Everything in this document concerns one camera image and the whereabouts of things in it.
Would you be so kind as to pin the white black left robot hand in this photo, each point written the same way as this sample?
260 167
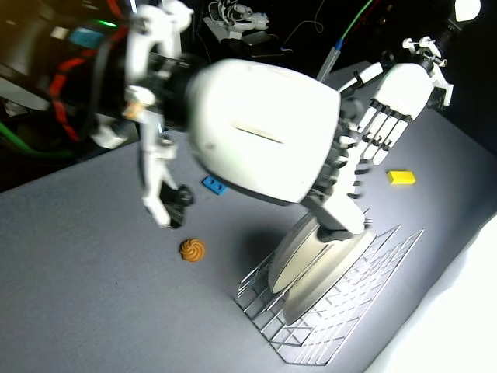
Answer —
404 89

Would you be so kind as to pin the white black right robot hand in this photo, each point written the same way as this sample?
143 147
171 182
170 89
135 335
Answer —
264 128

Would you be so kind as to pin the white plate with dark rim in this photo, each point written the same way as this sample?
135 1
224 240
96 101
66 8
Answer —
330 279
295 268

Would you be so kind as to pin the blue block with two holes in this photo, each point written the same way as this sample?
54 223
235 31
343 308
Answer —
214 185

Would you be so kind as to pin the grey tube with blue tip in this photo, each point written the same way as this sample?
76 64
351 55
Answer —
330 62

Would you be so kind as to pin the black box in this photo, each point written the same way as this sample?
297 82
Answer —
260 42

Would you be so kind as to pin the yellow rectangular block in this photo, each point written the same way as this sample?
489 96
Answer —
402 177

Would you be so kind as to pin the orange swirl cookie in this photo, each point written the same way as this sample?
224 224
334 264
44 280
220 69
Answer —
193 250

